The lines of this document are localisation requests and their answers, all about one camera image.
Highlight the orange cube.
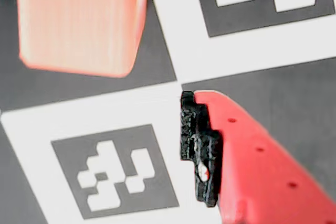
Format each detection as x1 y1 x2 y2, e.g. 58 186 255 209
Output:
17 0 150 79

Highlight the black white marker checkerboard mat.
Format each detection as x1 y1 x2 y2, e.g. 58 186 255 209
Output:
0 0 336 224

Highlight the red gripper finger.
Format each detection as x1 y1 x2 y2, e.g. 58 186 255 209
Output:
180 90 336 224

